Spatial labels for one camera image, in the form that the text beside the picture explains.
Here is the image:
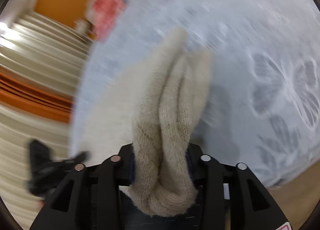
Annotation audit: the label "bed with butterfly duvet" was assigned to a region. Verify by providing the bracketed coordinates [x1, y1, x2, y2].
[70, 0, 319, 187]

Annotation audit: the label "pink garment on bed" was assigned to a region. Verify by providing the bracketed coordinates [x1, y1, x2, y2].
[93, 0, 126, 40]

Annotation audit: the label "beige pleated curtain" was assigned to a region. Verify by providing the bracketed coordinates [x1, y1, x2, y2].
[1, 11, 90, 229]

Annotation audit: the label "orange curtain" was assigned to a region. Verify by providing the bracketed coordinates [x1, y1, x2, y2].
[1, 71, 73, 124]

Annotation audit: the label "beige knit sweater black hearts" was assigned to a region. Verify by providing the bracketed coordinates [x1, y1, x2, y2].
[78, 28, 212, 217]

